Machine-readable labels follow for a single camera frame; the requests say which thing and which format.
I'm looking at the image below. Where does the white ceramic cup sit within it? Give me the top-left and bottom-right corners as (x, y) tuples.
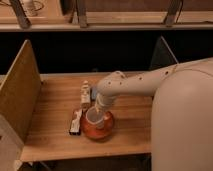
(86, 107), (104, 129)

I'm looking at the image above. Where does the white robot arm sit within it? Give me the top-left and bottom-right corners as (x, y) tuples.
(95, 57), (213, 171)

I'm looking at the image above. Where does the blue rectangular block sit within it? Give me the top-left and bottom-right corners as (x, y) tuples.
(91, 86), (97, 100)

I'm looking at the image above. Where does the small white bottle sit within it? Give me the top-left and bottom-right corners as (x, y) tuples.
(81, 80), (91, 108)

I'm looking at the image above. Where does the orange round bowl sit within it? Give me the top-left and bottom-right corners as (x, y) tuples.
(80, 111), (115, 141)

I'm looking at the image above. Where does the flat candy bar package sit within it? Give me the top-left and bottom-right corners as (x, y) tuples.
(69, 109), (82, 135)

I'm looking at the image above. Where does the left wooden side panel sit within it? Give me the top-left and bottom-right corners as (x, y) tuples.
(0, 40), (41, 144)

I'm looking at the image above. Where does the right dark side panel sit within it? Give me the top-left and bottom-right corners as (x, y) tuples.
(149, 36), (178, 70)

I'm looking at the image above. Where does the wooden back shelf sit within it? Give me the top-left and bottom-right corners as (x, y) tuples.
(0, 0), (213, 32)

